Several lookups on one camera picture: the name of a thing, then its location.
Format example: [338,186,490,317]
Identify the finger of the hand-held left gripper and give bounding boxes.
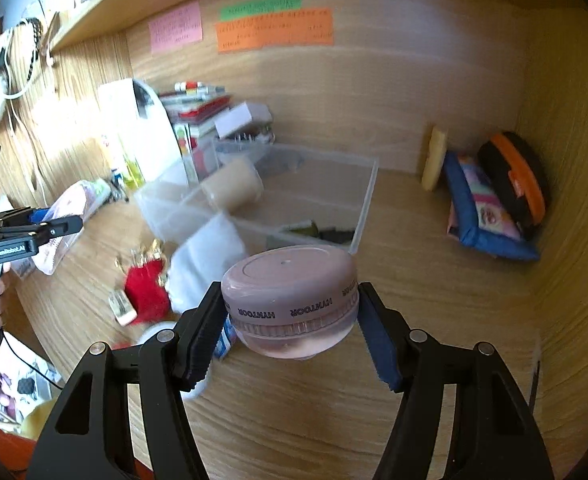
[0,216,83,242]
[1,207,52,227]

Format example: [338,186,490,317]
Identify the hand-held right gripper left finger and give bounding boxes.
[26,287,229,480]

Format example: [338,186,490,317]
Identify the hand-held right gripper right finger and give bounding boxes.
[356,282,557,480]

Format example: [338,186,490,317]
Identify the pink round lidded container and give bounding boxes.
[221,245,361,361]

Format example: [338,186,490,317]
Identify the wooden desktop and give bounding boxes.
[1,165,582,480]

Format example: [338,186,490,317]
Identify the white blue small tube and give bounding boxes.
[213,317,239,361]

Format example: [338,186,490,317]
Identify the pink plastic packet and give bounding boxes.
[11,180,112,276]

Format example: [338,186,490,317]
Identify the white translucent plastic bag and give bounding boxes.
[166,212,249,318]

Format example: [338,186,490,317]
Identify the green small bottle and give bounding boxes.
[123,155,145,188]

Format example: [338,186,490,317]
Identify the dark items in box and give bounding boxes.
[280,220,357,247]

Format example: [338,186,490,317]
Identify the white paper bag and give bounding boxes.
[96,78,187,181]

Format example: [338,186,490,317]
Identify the printed paper sheets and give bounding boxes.
[0,332,65,426]

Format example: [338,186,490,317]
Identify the beige cylindrical roll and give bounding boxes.
[201,155,265,209]

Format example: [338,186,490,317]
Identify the blue patterned pencil pouch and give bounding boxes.
[446,151,542,262]

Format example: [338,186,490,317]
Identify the clear plastic storage box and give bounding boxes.
[134,139,379,257]

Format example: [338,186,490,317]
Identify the stack of books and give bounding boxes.
[159,82,235,151]

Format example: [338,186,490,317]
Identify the pale yellow round sponge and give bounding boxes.
[421,125,448,192]

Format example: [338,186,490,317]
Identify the white small box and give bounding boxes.
[214,102,273,140]

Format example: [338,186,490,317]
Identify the black orange zipper case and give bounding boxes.
[476,131,549,240]

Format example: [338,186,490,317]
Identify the pink sticky note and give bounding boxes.
[149,1,205,55]

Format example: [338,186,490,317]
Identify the orange sticky note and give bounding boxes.
[216,7,335,54]

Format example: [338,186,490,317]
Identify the green sticky note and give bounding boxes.
[219,0,302,21]

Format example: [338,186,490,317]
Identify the black cable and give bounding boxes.
[0,331,66,392]

